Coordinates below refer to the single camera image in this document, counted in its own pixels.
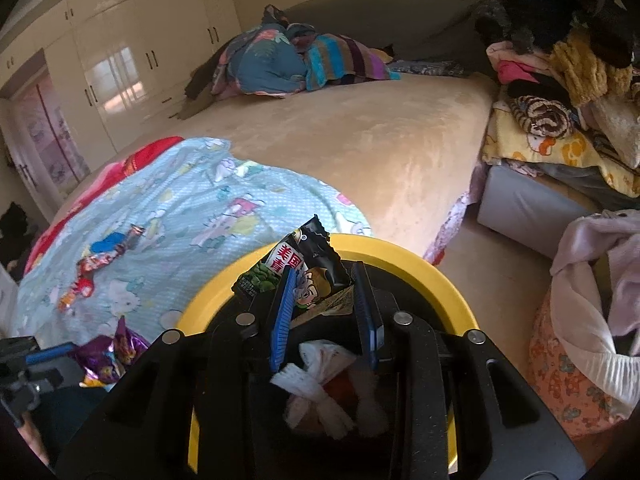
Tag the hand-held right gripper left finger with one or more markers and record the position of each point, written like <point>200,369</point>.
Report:
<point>280,320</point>

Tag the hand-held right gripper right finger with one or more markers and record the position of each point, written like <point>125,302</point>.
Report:
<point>365,320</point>

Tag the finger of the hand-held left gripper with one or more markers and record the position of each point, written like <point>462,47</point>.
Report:
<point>50,354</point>

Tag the purple foil snack packet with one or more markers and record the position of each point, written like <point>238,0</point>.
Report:
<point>112,355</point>

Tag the black bin with yellow rim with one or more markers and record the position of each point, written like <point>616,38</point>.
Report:
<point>410,270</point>

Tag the red candy wrapper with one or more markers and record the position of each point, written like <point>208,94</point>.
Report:
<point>77,292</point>

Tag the black green snack packet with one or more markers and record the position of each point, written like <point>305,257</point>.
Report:
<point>315,260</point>

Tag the blue red snack wrapper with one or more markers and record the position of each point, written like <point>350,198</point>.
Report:
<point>112,246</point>

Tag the person's left hand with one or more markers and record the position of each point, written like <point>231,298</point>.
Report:
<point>36,442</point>

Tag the white storage box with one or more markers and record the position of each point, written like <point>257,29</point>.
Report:
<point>7,282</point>

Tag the black plush toy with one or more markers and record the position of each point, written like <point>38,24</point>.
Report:
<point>15,235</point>

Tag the light blue cartoon cat blanket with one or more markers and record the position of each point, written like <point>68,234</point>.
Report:
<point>200,210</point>

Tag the beige bed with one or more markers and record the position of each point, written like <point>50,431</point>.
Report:
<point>380,150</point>

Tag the grey storage bench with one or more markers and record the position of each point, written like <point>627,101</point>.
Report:
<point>525,210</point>

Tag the red blanket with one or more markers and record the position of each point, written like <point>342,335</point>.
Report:
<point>125,165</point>

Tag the pink printed sliding door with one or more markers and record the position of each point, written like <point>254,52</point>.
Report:
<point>50,135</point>

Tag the pale lilac cloth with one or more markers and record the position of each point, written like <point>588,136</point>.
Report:
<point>585,285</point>

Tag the dark brown cloth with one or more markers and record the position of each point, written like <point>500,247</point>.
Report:
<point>202,90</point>

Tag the striped blanket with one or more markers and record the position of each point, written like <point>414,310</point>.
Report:
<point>345,62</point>

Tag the yellow cartoon blanket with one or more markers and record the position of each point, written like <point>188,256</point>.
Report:
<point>565,155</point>

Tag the blue floral quilt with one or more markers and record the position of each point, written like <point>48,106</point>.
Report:
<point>265,60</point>

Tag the dark patterned cloth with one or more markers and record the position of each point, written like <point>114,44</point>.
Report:
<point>430,67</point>

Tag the tiger striped cloth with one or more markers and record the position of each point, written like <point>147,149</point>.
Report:
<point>545,116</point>

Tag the pink garment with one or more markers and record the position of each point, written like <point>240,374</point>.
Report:
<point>520,65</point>

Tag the grey headboard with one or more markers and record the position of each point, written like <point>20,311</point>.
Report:
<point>415,15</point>

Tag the white fleece cloth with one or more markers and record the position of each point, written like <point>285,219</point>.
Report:
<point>617,130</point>

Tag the cream wardrobe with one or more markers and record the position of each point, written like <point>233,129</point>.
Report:
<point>125,35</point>

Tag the yellow knit garment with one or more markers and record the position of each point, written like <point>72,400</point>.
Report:
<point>585,67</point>

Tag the black fuzzy garment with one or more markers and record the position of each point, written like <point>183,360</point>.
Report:
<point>560,0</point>

